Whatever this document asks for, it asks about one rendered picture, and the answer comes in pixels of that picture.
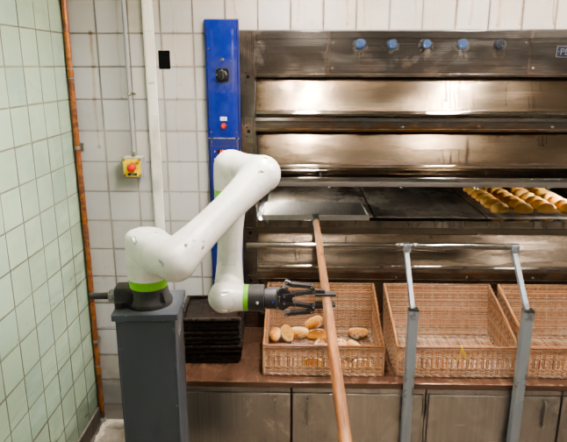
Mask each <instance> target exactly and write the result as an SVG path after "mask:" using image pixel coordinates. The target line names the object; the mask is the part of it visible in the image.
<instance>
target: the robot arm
mask: <svg viewBox="0 0 567 442"><path fill-rule="evenodd" d="M280 179H281V170H280V167H279V165H278V164H277V162H276V161H275V160H274V159H272V158H271V157H269V156H267V155H256V154H248V153H243V152H240V151H237V150H233V149H229V150H225V151H223V152H222V153H220V154H219V155H218V156H217V157H216V159H215V161H214V164H213V184H214V200H213V201H212V202H211V203H210V204H209V205H208V206H207V207H206V208H205V209H203V210H202V211H201V212H200V213H199V214H198V215H197V216H196V217H194V218H193V219H192V220H191V221H190V222H189V223H188V224H187V225H185V226H184V227H183V228H182V229H180V230H179V231H178V232H176V233H175V234H174V235H172V236H171V235H169V234H167V233H166V232H165V231H164V230H162V229H160V228H157V227H150V226H145V227H139V228H135V229H132V230H131V231H129V232H128V233H127V234H126V235H125V249H126V271H127V280H128V282H118V284H117V285H116V287H115V289H110V290H109V291H108V292H102V293H90V295H89V298H90V300H92V299H108V301H109V302H111V303H112V302H114V306H115V309H123V308H125V307H128V308H129V309H131V310H137V311H153V310H161V309H164V308H166V307H168V306H170V305H171V304H172V303H173V296H172V294H171V293H170V291H169V286H168V282H182V281H184V280H186V279H188V278H189V277H190V276H191V275H192V274H193V273H194V271H195V270H196V268H197V267H198V265H199V264H200V262H201V261H202V260H203V258H204V257H205V256H206V255H207V254H208V253H209V252H210V250H211V249H212V248H213V246H214V245H215V244H216V243H217V242H218V252H217V266H216V274H215V282H214V284H213V286H212V287H211V289H210V290H209V293H208V302H209V304H210V306H211V307H212V308H213V309H214V310H215V311H217V312H218V313H229V312H234V311H265V307H266V309H274V310H275V309H279V310H282V311H283V313H284V316H285V317H289V316H293V315H306V314H312V313H313V311H314V310H315V309H323V302H322V301H315V303H307V302H301V301H296V300H293V297H295V296H306V295H313V294H314V295H315V296H336V293H335V291H325V290H324V289H316V288H314V286H313V283H307V282H292V281H290V280H288V279H286V280H285V283H284V285H283V286H281V287H267V288H265V285H264V284H244V279H243V269H242V236H243V225H244V218H245V213H246V212H247V211H248V210H249V209H250V208H251V207H252V206H253V205H255V204H256V203H257V202H258V201H259V200H261V199H262V198H263V197H264V196H266V195H267V194H268V193H269V192H270V191H272V190H273V189H274V188H275V187H276V186H277V185H278V183H279V182H280ZM286 287H293V288H302V289H301V290H289V289H287V288H286ZM290 306H292V307H295V306H296V307H302V308H307V309H295V310H289V309H288V310H287V308H289V307H290Z"/></svg>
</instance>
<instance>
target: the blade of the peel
mask: <svg viewBox="0 0 567 442"><path fill-rule="evenodd" d="M312 214H319V220H370V214H369V213H368V212H367V211H366V209H365V208H364V206H363V205H362V203H320V202H265V204H264V207H263V210H262V220H312Z"/></svg>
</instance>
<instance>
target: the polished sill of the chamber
mask: <svg viewBox="0 0 567 442"><path fill-rule="evenodd" d="M319 226H320V228H431V229H565V230H567V219H535V218H392V217H370V220H320V221H319ZM256 227H297V228H314V227H313V224H312V220H262V218H261V217H258V218H257V219H256Z"/></svg>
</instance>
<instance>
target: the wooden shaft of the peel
mask: <svg viewBox="0 0 567 442"><path fill-rule="evenodd" d="M313 227H314V235H315V243H316V250H317V258H318V265H319V280H320V287H321V288H322V289H324V290H325V291H330V289H329V284H328V278H327V267H326V261H325V255H324V249H323V244H322V238H321V232H320V226H319V220H318V219H314V220H313ZM322 302H323V311H324V319H325V326H326V334H327V348H328V356H329V363H330V371H331V378H332V386H333V394H334V408H335V415H336V423H337V431H338V439H339V442H353V439H352V433H351V428H350V422H349V416H348V405H347V399H346V393H345V388H344V381H343V376H342V370H341V359H340V353H339V347H338V341H337V336H336V330H335V324H334V313H333V307H332V301H331V296H322Z"/></svg>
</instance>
